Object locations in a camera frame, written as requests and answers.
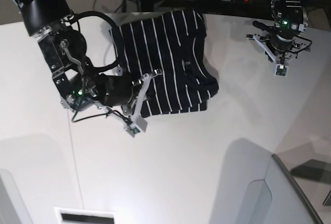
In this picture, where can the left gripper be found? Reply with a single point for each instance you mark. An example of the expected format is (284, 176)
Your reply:
(279, 43)

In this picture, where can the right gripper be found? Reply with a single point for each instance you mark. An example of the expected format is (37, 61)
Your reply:
(117, 91)

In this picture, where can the navy white striped t-shirt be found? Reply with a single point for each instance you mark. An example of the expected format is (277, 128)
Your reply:
(173, 43)

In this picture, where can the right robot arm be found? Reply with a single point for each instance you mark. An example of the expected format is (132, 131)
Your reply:
(79, 83)

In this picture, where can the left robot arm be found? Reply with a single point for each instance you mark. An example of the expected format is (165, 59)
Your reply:
(290, 21)

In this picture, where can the grey monitor edge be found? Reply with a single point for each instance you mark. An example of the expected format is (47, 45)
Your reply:
(298, 191)

